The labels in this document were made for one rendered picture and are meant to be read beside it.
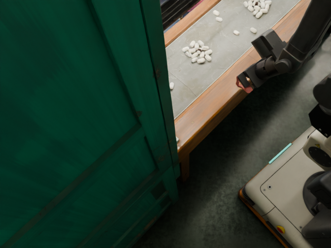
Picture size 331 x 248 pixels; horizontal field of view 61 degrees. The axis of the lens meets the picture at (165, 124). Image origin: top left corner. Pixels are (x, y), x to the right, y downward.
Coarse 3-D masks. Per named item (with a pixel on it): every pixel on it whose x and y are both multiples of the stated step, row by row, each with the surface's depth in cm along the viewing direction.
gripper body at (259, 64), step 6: (264, 60) 84; (252, 66) 87; (258, 66) 85; (264, 66) 82; (246, 72) 87; (252, 72) 87; (258, 72) 86; (264, 72) 83; (252, 78) 87; (258, 78) 87; (264, 78) 86; (252, 84) 88; (258, 84) 87
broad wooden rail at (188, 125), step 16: (304, 0) 138; (288, 16) 135; (288, 32) 131; (240, 64) 126; (224, 80) 123; (208, 96) 121; (224, 96) 120; (240, 96) 130; (192, 112) 118; (208, 112) 118; (224, 112) 127; (176, 128) 116; (192, 128) 116; (208, 128) 125; (192, 144) 122
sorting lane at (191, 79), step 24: (240, 0) 144; (288, 0) 142; (216, 24) 140; (240, 24) 138; (264, 24) 137; (168, 48) 136; (192, 48) 135; (216, 48) 134; (240, 48) 133; (168, 72) 130; (192, 72) 129; (216, 72) 128; (192, 96) 124
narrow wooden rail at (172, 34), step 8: (208, 0) 143; (216, 0) 142; (200, 8) 141; (208, 8) 141; (192, 16) 140; (200, 16) 141; (176, 24) 138; (184, 24) 138; (192, 24) 140; (168, 32) 137; (176, 32) 136; (168, 40) 135
